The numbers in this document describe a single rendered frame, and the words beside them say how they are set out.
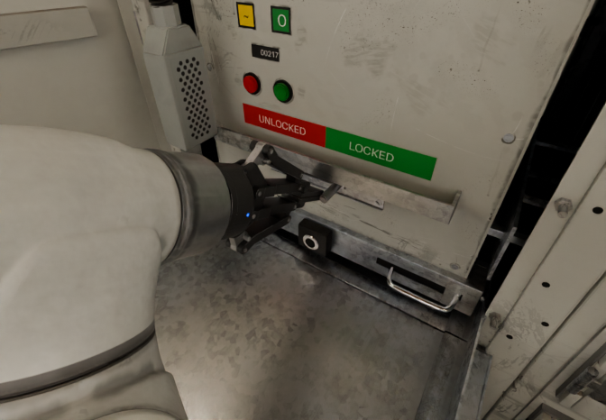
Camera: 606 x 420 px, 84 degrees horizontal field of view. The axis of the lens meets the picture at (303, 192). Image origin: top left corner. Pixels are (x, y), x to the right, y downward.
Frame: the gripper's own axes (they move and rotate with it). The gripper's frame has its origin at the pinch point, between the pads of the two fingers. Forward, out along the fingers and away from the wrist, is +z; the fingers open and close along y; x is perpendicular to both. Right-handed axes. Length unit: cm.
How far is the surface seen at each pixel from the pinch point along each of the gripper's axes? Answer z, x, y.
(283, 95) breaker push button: 0.0, -7.6, -12.6
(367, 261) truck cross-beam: 12.5, 9.1, 9.8
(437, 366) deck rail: 6.1, 24.3, 17.1
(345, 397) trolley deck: -2.7, 15.4, 22.6
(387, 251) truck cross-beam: 10.5, 12.0, 6.0
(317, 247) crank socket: 9.9, 0.7, 10.2
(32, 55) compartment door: -17.1, -40.5, -7.9
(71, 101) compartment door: -11.4, -39.8, -2.5
